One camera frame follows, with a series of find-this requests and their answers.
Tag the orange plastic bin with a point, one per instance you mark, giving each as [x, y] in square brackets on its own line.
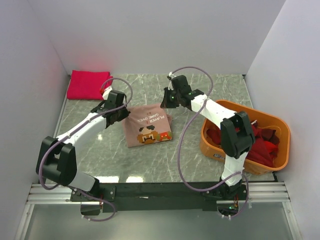
[211, 137]

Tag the pink t shirt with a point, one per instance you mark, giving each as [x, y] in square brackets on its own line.
[147, 124]

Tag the black base beam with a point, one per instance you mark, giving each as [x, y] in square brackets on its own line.
[146, 196]

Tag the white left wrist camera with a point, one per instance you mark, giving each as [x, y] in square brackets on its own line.
[105, 92]

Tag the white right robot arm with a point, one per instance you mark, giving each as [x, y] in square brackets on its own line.
[236, 133]

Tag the bright red t shirt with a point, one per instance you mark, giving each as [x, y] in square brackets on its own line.
[271, 148]

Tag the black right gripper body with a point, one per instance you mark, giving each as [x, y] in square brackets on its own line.
[171, 100]

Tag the folded magenta t shirt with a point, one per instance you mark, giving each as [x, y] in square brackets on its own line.
[87, 85]

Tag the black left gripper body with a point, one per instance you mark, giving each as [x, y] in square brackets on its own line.
[123, 113]

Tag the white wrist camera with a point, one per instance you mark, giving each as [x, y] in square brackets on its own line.
[171, 76]
[105, 92]

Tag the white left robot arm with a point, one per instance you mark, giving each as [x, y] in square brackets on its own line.
[57, 160]

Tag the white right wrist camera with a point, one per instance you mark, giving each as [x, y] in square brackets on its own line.
[171, 76]

